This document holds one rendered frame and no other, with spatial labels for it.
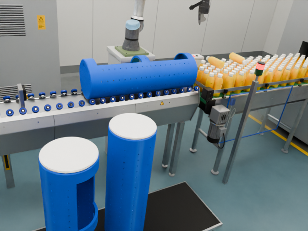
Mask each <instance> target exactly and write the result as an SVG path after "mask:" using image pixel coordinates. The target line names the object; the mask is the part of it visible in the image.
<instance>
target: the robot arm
mask: <svg viewBox="0 0 308 231"><path fill-rule="evenodd" d="M209 1H210V0H201V1H200V2H198V3H196V4H194V5H191V6H190V7H189V9H190V10H193V9H194V8H195V7H197V6H199V8H198V23H199V25H200V24H201V22H204V21H205V20H206V18H205V17H204V14H208V13H209V8H210V5H209ZM144 6H145V0H135V4H134V11H133V15H132V16H131V19H130V20H127V21H126V29H125V40H124V42H123V45H122V48H123V49H124V50H127V51H139V50H140V46H139V42H138V37H139V33H140V32H141V31H142V30H143V27H144V23H143V22H144V18H143V11H144Z"/></svg>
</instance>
